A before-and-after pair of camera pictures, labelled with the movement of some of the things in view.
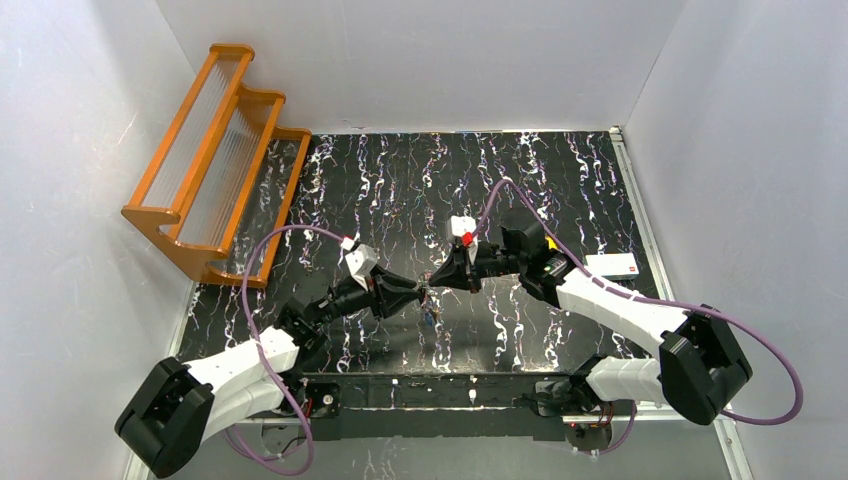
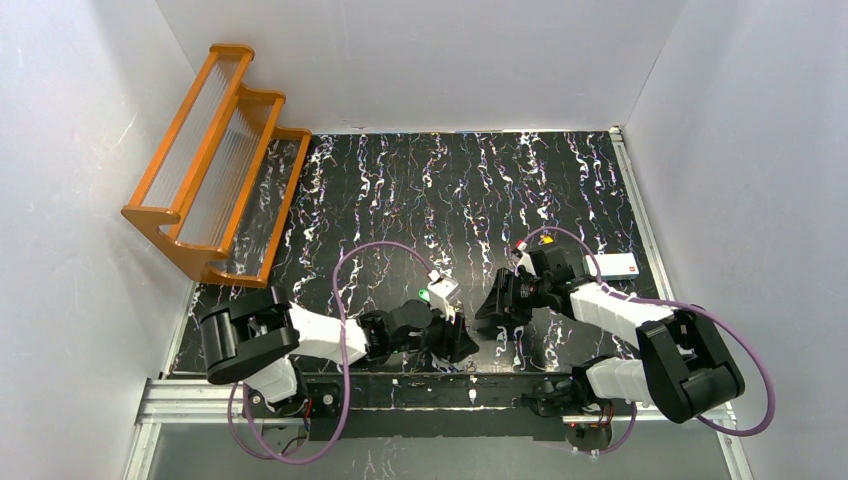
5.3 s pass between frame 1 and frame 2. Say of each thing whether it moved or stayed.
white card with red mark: stayed
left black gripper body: moved
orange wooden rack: stayed
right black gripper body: moved
